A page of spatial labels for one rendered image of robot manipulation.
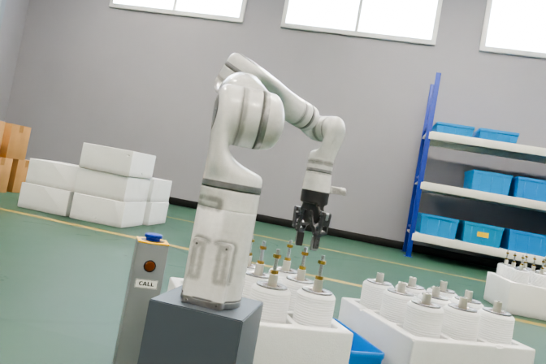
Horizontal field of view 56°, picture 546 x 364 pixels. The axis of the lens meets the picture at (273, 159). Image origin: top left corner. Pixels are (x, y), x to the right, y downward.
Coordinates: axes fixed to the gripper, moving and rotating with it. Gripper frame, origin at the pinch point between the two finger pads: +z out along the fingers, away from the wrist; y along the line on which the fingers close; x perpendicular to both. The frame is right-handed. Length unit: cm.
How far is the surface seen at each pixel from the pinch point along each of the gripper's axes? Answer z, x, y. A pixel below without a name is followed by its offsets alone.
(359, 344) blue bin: 25.2, 19.1, 6.5
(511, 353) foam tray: 19, 48, 33
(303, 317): 15.8, -7.3, 13.3
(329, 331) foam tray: 17.3, -3.7, 19.1
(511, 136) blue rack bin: -103, 388, -201
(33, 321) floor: 35, -56, -43
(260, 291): 10.8, -18.7, 10.4
